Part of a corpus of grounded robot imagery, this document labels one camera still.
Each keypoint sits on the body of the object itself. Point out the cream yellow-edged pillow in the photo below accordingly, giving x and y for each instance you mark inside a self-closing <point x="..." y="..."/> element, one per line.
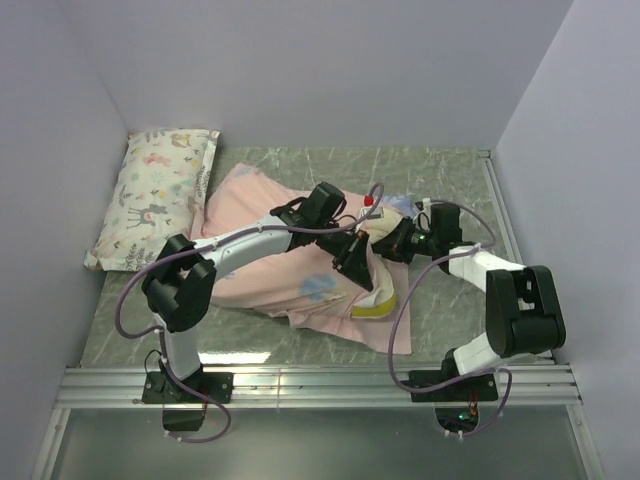
<point x="382" y="299"/>

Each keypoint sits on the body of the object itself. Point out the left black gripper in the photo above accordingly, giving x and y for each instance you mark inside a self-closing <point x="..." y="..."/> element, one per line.
<point x="355" y="264"/>

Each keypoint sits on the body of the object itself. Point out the pink pillowcase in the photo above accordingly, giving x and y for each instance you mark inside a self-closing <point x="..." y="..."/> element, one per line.
<point x="301" y="285"/>

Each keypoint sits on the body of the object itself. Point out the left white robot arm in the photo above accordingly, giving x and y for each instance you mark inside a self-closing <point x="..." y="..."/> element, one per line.
<point x="179" y="284"/>

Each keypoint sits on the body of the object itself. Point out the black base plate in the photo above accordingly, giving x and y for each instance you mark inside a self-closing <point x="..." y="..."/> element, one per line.
<point x="159" y="388"/>
<point x="480" y="388"/>

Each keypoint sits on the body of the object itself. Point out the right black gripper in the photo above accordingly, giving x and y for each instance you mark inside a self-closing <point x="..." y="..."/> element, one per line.
<point x="394" y="246"/>

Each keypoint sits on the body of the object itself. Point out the white patterned pillow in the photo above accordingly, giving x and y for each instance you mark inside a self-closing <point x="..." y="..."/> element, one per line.
<point x="161" y="187"/>

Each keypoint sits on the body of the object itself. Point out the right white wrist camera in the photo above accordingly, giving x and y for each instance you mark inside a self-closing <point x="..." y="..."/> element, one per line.
<point x="421" y="208"/>

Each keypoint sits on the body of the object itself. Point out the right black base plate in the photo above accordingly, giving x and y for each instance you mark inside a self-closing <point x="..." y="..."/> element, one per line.
<point x="480" y="388"/>

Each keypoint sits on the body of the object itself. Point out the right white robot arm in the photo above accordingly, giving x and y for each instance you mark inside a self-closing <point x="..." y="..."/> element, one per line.
<point x="523" y="315"/>

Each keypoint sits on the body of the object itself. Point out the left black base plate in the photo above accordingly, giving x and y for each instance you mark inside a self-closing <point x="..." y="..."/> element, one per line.
<point x="159" y="388"/>

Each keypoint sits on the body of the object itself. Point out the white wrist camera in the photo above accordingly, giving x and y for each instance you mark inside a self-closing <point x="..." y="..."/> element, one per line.
<point x="421" y="208"/>
<point x="370" y="218"/>

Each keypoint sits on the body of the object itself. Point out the aluminium mounting rail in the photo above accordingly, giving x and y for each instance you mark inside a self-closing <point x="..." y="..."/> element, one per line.
<point x="284" y="387"/>

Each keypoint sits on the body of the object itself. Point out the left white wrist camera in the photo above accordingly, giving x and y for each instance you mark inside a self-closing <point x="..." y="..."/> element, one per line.
<point x="370" y="218"/>

